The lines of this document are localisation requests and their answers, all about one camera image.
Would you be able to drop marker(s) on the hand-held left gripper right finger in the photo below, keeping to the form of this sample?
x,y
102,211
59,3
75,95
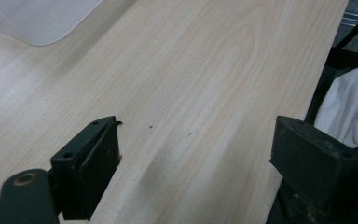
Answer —
x,y
310,161

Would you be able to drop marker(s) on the white cloth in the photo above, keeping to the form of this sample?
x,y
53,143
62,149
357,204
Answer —
x,y
349,105

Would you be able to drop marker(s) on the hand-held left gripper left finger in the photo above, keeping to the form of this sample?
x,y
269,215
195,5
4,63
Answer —
x,y
85,168

